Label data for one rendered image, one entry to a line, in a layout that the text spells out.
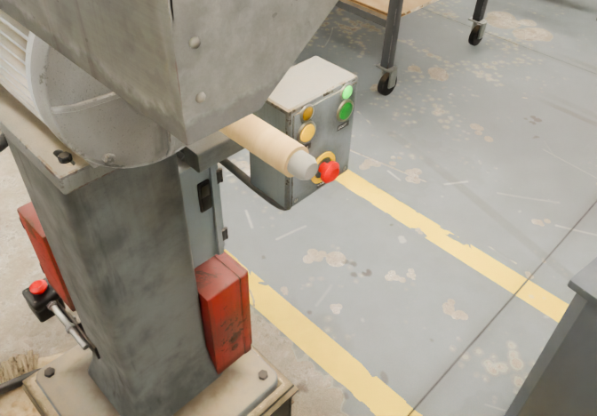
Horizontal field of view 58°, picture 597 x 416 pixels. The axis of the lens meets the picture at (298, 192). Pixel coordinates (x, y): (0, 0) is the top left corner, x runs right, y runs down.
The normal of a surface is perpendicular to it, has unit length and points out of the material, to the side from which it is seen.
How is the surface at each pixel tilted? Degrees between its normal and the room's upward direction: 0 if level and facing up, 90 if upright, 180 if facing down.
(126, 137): 96
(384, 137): 0
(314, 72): 0
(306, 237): 0
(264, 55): 90
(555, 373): 90
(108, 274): 90
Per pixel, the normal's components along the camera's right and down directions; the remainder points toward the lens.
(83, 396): -0.26, -0.50
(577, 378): -0.80, 0.39
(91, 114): 0.60, 0.56
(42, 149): 0.03, -0.75
